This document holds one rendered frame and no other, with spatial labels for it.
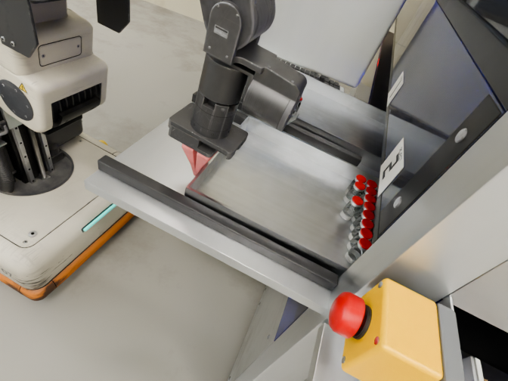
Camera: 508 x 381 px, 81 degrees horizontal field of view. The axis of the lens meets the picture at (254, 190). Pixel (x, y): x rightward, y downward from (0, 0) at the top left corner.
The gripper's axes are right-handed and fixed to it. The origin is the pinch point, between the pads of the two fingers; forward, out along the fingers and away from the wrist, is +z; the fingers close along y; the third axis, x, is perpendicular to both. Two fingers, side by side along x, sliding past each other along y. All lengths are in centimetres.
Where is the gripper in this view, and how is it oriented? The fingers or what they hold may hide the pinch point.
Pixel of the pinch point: (198, 170)
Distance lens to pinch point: 50.6
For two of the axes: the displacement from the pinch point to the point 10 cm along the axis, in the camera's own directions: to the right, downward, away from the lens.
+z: -3.2, 6.5, 6.8
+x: 3.6, -5.8, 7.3
